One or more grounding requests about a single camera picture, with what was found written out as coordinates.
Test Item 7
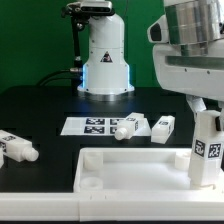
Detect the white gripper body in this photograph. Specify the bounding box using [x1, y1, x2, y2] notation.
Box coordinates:
[147, 15, 224, 102]

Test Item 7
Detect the white desk top tray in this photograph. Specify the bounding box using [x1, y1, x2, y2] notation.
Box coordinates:
[73, 147, 223, 196]

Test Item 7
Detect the white marker sheet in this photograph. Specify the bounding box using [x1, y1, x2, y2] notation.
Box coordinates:
[60, 116, 153, 138]

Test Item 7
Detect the white front fence bar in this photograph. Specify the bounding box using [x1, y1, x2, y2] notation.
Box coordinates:
[0, 191, 224, 221]

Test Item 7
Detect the black cable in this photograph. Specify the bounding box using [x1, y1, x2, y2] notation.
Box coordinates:
[35, 69, 83, 87]

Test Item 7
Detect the black camera stand pole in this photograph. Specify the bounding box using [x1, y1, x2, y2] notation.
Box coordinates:
[71, 17, 83, 95]

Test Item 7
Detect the black camera on stand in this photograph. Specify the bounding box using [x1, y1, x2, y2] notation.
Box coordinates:
[61, 0, 115, 17]

